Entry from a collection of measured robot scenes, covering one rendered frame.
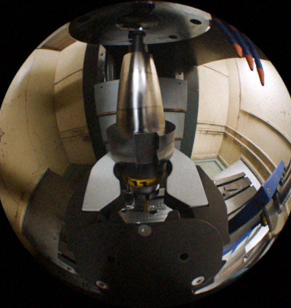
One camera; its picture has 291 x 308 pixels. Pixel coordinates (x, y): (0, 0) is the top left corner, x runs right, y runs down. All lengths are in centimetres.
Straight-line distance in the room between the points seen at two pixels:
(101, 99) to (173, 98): 36
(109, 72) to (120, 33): 47
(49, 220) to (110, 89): 99
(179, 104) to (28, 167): 124
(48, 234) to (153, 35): 104
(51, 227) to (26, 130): 81
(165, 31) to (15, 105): 108
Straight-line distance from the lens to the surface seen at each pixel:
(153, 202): 37
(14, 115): 107
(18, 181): 104
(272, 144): 103
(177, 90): 55
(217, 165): 141
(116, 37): 17
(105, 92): 55
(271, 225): 21
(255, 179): 110
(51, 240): 93
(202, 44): 40
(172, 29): 15
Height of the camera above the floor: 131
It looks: 32 degrees down
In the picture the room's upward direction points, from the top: 2 degrees counter-clockwise
